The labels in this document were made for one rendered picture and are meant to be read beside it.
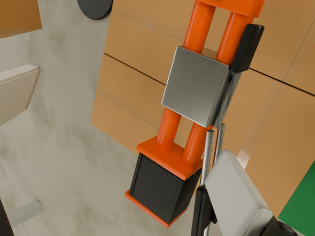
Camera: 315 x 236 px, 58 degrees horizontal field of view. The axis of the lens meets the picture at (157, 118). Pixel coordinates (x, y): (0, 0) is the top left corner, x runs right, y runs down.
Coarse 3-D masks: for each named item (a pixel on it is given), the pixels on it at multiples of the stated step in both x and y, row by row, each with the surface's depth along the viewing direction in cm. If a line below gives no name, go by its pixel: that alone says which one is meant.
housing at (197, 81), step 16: (176, 48) 30; (176, 64) 30; (192, 64) 29; (208, 64) 28; (224, 64) 27; (176, 80) 30; (192, 80) 29; (208, 80) 28; (224, 80) 27; (176, 96) 31; (192, 96) 30; (208, 96) 29; (224, 96) 29; (192, 112) 30; (208, 112) 29
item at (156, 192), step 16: (144, 144) 35; (176, 144) 37; (144, 160) 35; (160, 160) 33; (176, 160) 34; (144, 176) 35; (160, 176) 34; (176, 176) 32; (192, 176) 33; (128, 192) 38; (144, 192) 36; (160, 192) 34; (176, 192) 33; (192, 192) 37; (144, 208) 36; (160, 208) 35; (176, 208) 34
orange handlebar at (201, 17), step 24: (216, 0) 26; (240, 0) 25; (264, 0) 26; (192, 24) 28; (240, 24) 26; (192, 48) 29; (168, 120) 33; (168, 144) 34; (192, 144) 32; (192, 168) 33
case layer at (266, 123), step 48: (144, 0) 116; (192, 0) 104; (288, 0) 87; (144, 48) 122; (288, 48) 90; (96, 96) 146; (144, 96) 128; (240, 96) 102; (288, 96) 93; (240, 144) 106; (288, 144) 96; (288, 192) 100
